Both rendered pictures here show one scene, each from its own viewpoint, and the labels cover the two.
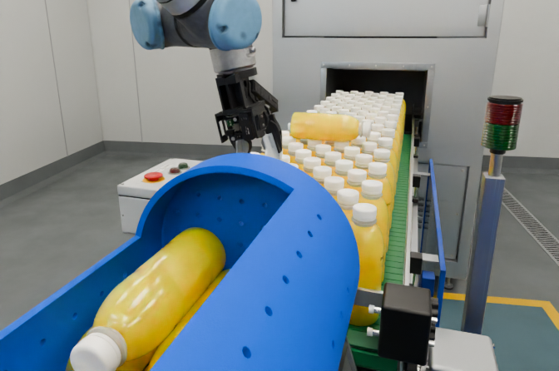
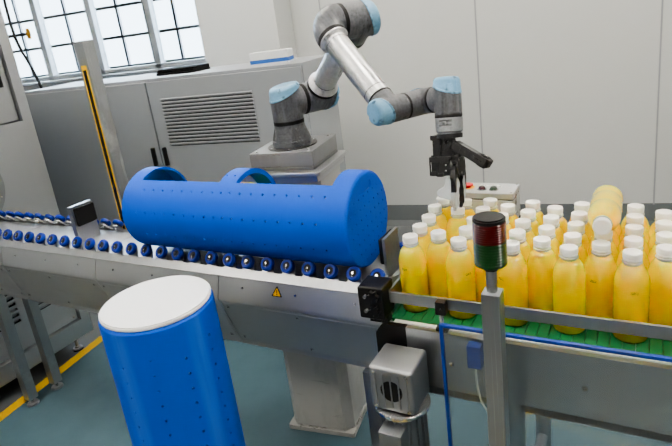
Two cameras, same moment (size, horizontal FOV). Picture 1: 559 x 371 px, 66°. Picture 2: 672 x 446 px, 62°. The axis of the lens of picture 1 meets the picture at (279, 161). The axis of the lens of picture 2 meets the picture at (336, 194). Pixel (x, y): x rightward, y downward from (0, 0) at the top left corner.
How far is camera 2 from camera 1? 1.70 m
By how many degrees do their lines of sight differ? 97
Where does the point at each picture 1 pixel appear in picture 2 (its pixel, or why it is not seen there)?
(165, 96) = not seen: outside the picture
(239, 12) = (371, 110)
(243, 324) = (267, 191)
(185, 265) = not seen: hidden behind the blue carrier
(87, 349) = not seen: hidden behind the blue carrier
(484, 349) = (396, 366)
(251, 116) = (435, 162)
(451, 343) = (403, 354)
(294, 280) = (288, 198)
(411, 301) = (369, 282)
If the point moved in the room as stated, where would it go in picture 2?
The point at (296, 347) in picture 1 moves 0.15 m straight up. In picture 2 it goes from (272, 206) to (263, 155)
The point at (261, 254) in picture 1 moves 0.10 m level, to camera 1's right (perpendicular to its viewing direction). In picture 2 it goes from (289, 187) to (279, 198)
